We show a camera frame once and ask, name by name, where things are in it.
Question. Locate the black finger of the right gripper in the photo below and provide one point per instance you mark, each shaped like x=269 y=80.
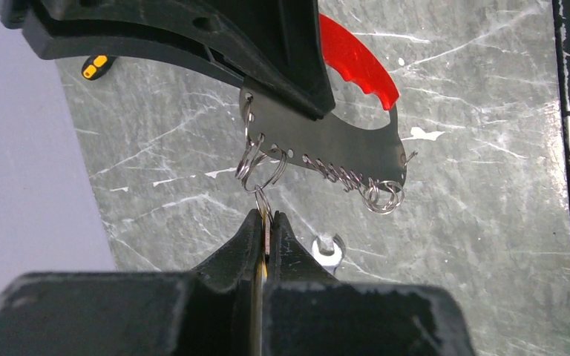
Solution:
x=276 y=43

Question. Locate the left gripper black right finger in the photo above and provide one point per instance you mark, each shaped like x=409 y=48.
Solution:
x=289 y=261

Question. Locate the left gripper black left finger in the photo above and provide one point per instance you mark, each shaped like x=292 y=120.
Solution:
x=237 y=259

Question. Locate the silver open-end wrench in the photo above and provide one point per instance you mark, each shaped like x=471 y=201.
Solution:
x=329 y=252

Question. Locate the yellow black screwdriver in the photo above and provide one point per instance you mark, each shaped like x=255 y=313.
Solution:
x=97 y=66

